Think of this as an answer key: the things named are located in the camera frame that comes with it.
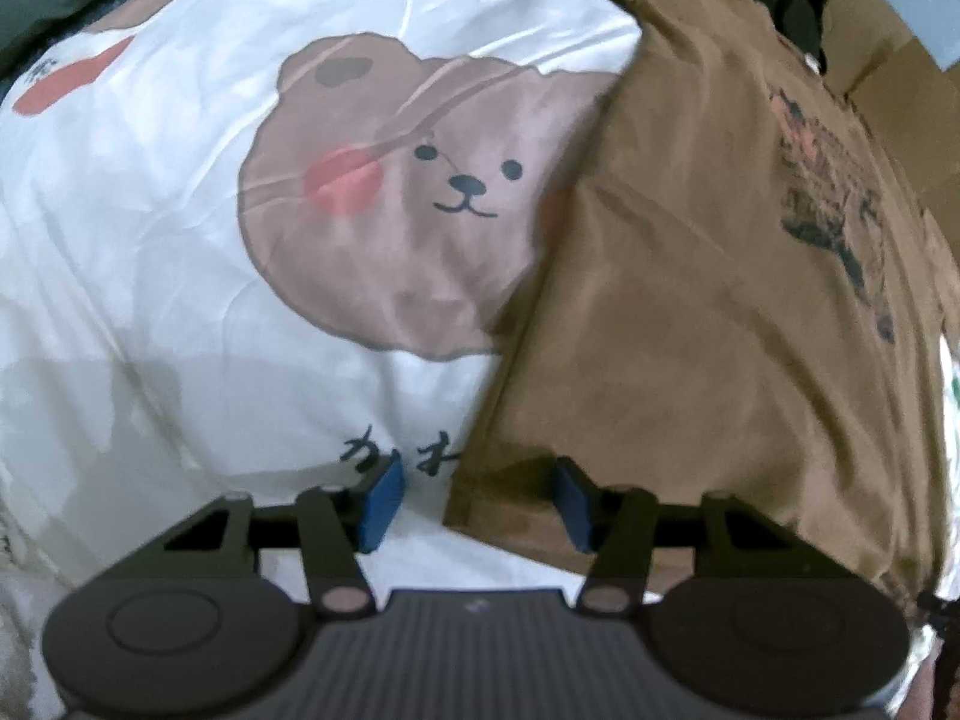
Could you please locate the brown printed t-shirt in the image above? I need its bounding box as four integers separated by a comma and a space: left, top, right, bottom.
442, 0, 946, 608

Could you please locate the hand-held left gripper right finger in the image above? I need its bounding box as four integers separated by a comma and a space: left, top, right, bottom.
553, 457, 803, 616

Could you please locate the white bear print blanket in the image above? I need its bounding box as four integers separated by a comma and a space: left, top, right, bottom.
0, 0, 960, 691

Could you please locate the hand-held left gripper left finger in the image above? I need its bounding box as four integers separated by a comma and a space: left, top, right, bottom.
154, 461, 407, 620

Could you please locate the folded cardboard sheet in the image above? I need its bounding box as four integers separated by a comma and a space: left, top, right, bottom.
780, 0, 960, 271

